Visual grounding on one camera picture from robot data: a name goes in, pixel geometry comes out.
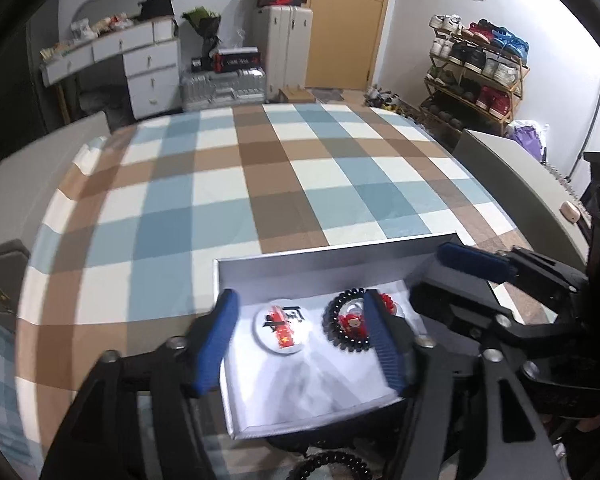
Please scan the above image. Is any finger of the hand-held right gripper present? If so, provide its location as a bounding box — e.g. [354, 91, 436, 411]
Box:
[436, 241, 588, 311]
[409, 272, 561, 356]

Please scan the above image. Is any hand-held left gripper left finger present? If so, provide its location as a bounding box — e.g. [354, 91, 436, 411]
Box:
[40, 289, 241, 480]

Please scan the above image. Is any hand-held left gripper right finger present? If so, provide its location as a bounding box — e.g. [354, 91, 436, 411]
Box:
[364, 290, 568, 480]

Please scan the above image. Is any red figurine charm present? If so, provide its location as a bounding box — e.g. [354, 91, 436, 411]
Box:
[340, 312, 366, 336]

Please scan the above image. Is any white round printed badge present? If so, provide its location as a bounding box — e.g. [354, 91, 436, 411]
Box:
[252, 300, 312, 356]

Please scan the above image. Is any silver jewelry box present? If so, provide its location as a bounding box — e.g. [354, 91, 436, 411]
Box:
[214, 232, 487, 441]

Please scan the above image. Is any black coil hair tie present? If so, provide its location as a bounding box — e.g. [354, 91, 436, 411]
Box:
[292, 451, 376, 480]

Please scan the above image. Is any red flower clear ornament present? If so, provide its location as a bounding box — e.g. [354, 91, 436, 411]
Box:
[380, 292, 407, 319]

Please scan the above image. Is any grey plain cabinet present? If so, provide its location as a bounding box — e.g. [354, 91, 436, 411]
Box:
[452, 129, 588, 281]

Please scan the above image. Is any grey ribbed panel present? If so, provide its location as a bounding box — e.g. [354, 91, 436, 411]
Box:
[545, 162, 581, 201]

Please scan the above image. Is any purple bag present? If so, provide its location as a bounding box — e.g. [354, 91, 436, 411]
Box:
[507, 119, 550, 161]

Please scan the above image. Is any wooden shoe rack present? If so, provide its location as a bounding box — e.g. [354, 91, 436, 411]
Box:
[420, 12, 530, 138]

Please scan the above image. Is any brown blue checked blanket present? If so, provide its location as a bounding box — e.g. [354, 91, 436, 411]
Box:
[15, 102, 518, 480]

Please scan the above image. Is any heap of loose slippers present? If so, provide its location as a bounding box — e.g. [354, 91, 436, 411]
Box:
[365, 85, 406, 113]

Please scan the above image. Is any long curved stick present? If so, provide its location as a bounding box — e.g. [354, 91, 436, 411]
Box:
[567, 67, 600, 181]

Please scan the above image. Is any group of assorted shoes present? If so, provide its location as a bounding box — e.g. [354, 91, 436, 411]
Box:
[422, 12, 530, 121]

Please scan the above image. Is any teal checked cloth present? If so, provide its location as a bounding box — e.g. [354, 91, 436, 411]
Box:
[0, 305, 31, 480]

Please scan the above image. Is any grey drawer cabinet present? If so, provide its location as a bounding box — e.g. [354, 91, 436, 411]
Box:
[0, 112, 113, 316]

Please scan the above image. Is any small cardboard box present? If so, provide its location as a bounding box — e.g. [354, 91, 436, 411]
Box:
[279, 87, 317, 105]

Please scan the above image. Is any silver ribbed suitcase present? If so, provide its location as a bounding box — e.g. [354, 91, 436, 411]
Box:
[181, 67, 268, 111]

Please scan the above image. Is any grey cloth bundle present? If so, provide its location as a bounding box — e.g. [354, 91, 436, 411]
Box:
[77, 87, 131, 126]

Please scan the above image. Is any wooden door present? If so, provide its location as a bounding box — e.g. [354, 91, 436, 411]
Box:
[305, 0, 396, 91]

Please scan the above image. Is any black red shoebox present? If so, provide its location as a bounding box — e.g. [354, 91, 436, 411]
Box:
[191, 46, 262, 75]

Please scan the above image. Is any white dressing table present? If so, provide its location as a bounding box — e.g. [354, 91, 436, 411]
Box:
[40, 15, 181, 121]

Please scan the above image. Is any white upright suitcase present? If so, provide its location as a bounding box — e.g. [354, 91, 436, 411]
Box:
[252, 5, 314, 91]

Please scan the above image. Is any dark wrapped bouquet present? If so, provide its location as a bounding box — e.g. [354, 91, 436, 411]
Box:
[181, 6, 222, 58]

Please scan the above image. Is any pile of small toiletries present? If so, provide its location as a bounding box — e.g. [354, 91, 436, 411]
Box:
[40, 15, 136, 58]

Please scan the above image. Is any arched mirror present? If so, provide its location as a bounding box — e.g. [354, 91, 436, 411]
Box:
[72, 0, 148, 23]

